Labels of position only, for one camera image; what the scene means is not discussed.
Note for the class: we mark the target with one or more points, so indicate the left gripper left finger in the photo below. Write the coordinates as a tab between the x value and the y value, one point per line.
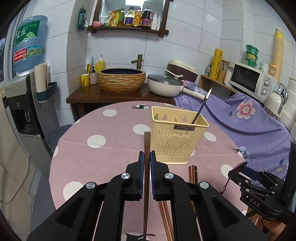
136	170

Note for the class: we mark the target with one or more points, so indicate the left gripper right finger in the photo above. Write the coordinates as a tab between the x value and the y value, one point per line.
161	186

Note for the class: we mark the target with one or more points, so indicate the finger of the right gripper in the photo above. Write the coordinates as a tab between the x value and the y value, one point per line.
258	176
238	179

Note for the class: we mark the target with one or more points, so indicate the black chopstick gold band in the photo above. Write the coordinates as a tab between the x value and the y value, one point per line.
202	105

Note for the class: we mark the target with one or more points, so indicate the grey metal spoon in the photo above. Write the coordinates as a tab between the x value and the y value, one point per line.
237	169

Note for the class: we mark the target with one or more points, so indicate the purple floral cloth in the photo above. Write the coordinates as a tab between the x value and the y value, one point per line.
262	140

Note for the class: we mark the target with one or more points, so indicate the cream plastic utensil holder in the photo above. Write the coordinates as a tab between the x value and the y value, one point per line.
175	134

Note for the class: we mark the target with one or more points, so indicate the white kettle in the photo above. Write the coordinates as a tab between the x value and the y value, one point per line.
276	100

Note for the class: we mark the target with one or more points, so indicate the white microwave oven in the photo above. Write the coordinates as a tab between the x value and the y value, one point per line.
253	82

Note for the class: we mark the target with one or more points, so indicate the dark wooden counter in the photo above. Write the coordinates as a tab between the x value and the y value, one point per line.
87	99

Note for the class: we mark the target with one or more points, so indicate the woven basin sink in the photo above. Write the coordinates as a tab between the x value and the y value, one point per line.
120	80

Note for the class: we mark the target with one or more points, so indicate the cream frying pan with lid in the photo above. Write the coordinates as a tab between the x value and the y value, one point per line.
169	87

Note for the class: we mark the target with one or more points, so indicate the yellow cup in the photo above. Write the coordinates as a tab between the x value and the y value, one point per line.
85	80

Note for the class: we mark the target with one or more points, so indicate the stack of paper cups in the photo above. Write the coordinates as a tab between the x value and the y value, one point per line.
278	53

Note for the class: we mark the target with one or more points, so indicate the yellow roll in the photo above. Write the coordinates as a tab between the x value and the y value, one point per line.
216	62

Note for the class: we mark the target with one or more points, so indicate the yellow soap bottle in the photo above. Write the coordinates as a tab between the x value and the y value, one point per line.
100	65

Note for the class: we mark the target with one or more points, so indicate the bronze faucet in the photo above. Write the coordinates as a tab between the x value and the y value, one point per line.
138	61

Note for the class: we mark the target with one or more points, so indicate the brown white rice cooker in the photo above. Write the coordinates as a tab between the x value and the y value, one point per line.
178	67

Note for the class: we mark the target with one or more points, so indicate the water dispenser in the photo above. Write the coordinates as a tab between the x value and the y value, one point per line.
35	121

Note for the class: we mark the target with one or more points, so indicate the green instant noodle cups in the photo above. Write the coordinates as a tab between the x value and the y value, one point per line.
251	56

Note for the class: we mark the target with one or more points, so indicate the yellow oil bottle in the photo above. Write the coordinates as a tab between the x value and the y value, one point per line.
137	17

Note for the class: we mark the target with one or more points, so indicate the dark soy sauce bottle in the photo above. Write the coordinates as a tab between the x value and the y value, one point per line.
146	19

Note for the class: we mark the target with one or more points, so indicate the blue water jug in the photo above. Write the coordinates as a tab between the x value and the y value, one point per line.
29	43

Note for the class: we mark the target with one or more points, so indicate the wooden wall shelf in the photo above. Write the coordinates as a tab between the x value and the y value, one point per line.
162	32

